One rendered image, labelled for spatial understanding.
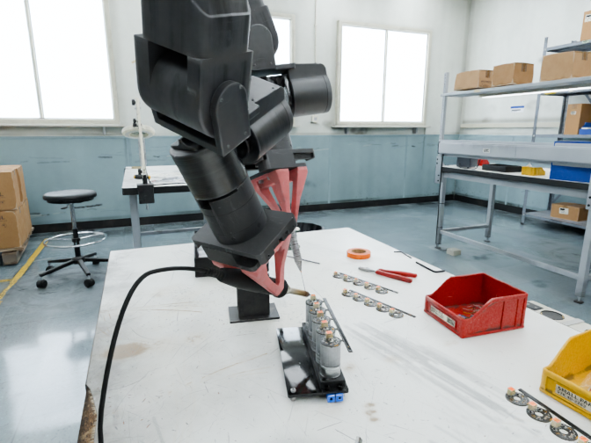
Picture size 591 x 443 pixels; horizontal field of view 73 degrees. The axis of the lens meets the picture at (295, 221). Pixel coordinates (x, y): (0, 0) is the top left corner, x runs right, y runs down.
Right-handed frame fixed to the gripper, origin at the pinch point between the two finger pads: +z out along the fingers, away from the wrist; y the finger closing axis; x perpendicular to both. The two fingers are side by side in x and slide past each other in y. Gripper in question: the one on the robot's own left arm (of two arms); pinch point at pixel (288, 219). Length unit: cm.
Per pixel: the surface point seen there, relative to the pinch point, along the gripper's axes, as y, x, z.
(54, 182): 53, 424, -108
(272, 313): 3.0, 13.4, 14.4
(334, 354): -4.3, -7.9, 17.1
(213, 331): -7.4, 15.1, 14.2
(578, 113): 453, 65, -54
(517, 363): 18.8, -17.7, 25.9
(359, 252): 41.2, 25.2, 10.3
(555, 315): 41, -16, 26
